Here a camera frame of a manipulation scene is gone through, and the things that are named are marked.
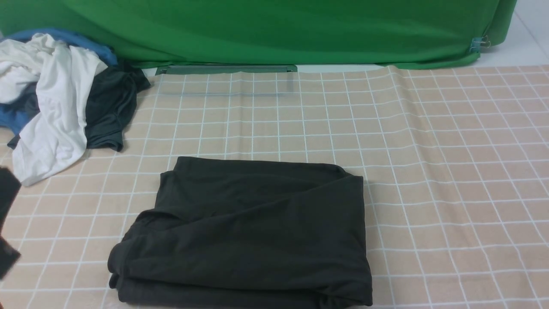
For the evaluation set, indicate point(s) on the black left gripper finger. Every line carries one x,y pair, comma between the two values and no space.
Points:
9,188
8,257

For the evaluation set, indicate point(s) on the dark gray long-sleeve shirt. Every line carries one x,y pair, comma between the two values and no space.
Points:
232,234

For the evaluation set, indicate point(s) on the white crumpled shirt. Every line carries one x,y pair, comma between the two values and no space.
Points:
54,139

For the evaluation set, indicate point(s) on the dark teal crumpled shirt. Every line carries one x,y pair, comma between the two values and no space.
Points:
110,107

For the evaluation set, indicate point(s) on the blue crumpled garment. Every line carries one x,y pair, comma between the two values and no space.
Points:
64,40

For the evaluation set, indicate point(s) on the green backdrop cloth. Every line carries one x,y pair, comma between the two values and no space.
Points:
409,34

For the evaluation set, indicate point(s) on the checkered beige tablecloth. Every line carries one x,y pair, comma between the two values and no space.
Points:
455,161

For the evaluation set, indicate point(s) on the blue binder clip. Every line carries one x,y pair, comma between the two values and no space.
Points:
479,43

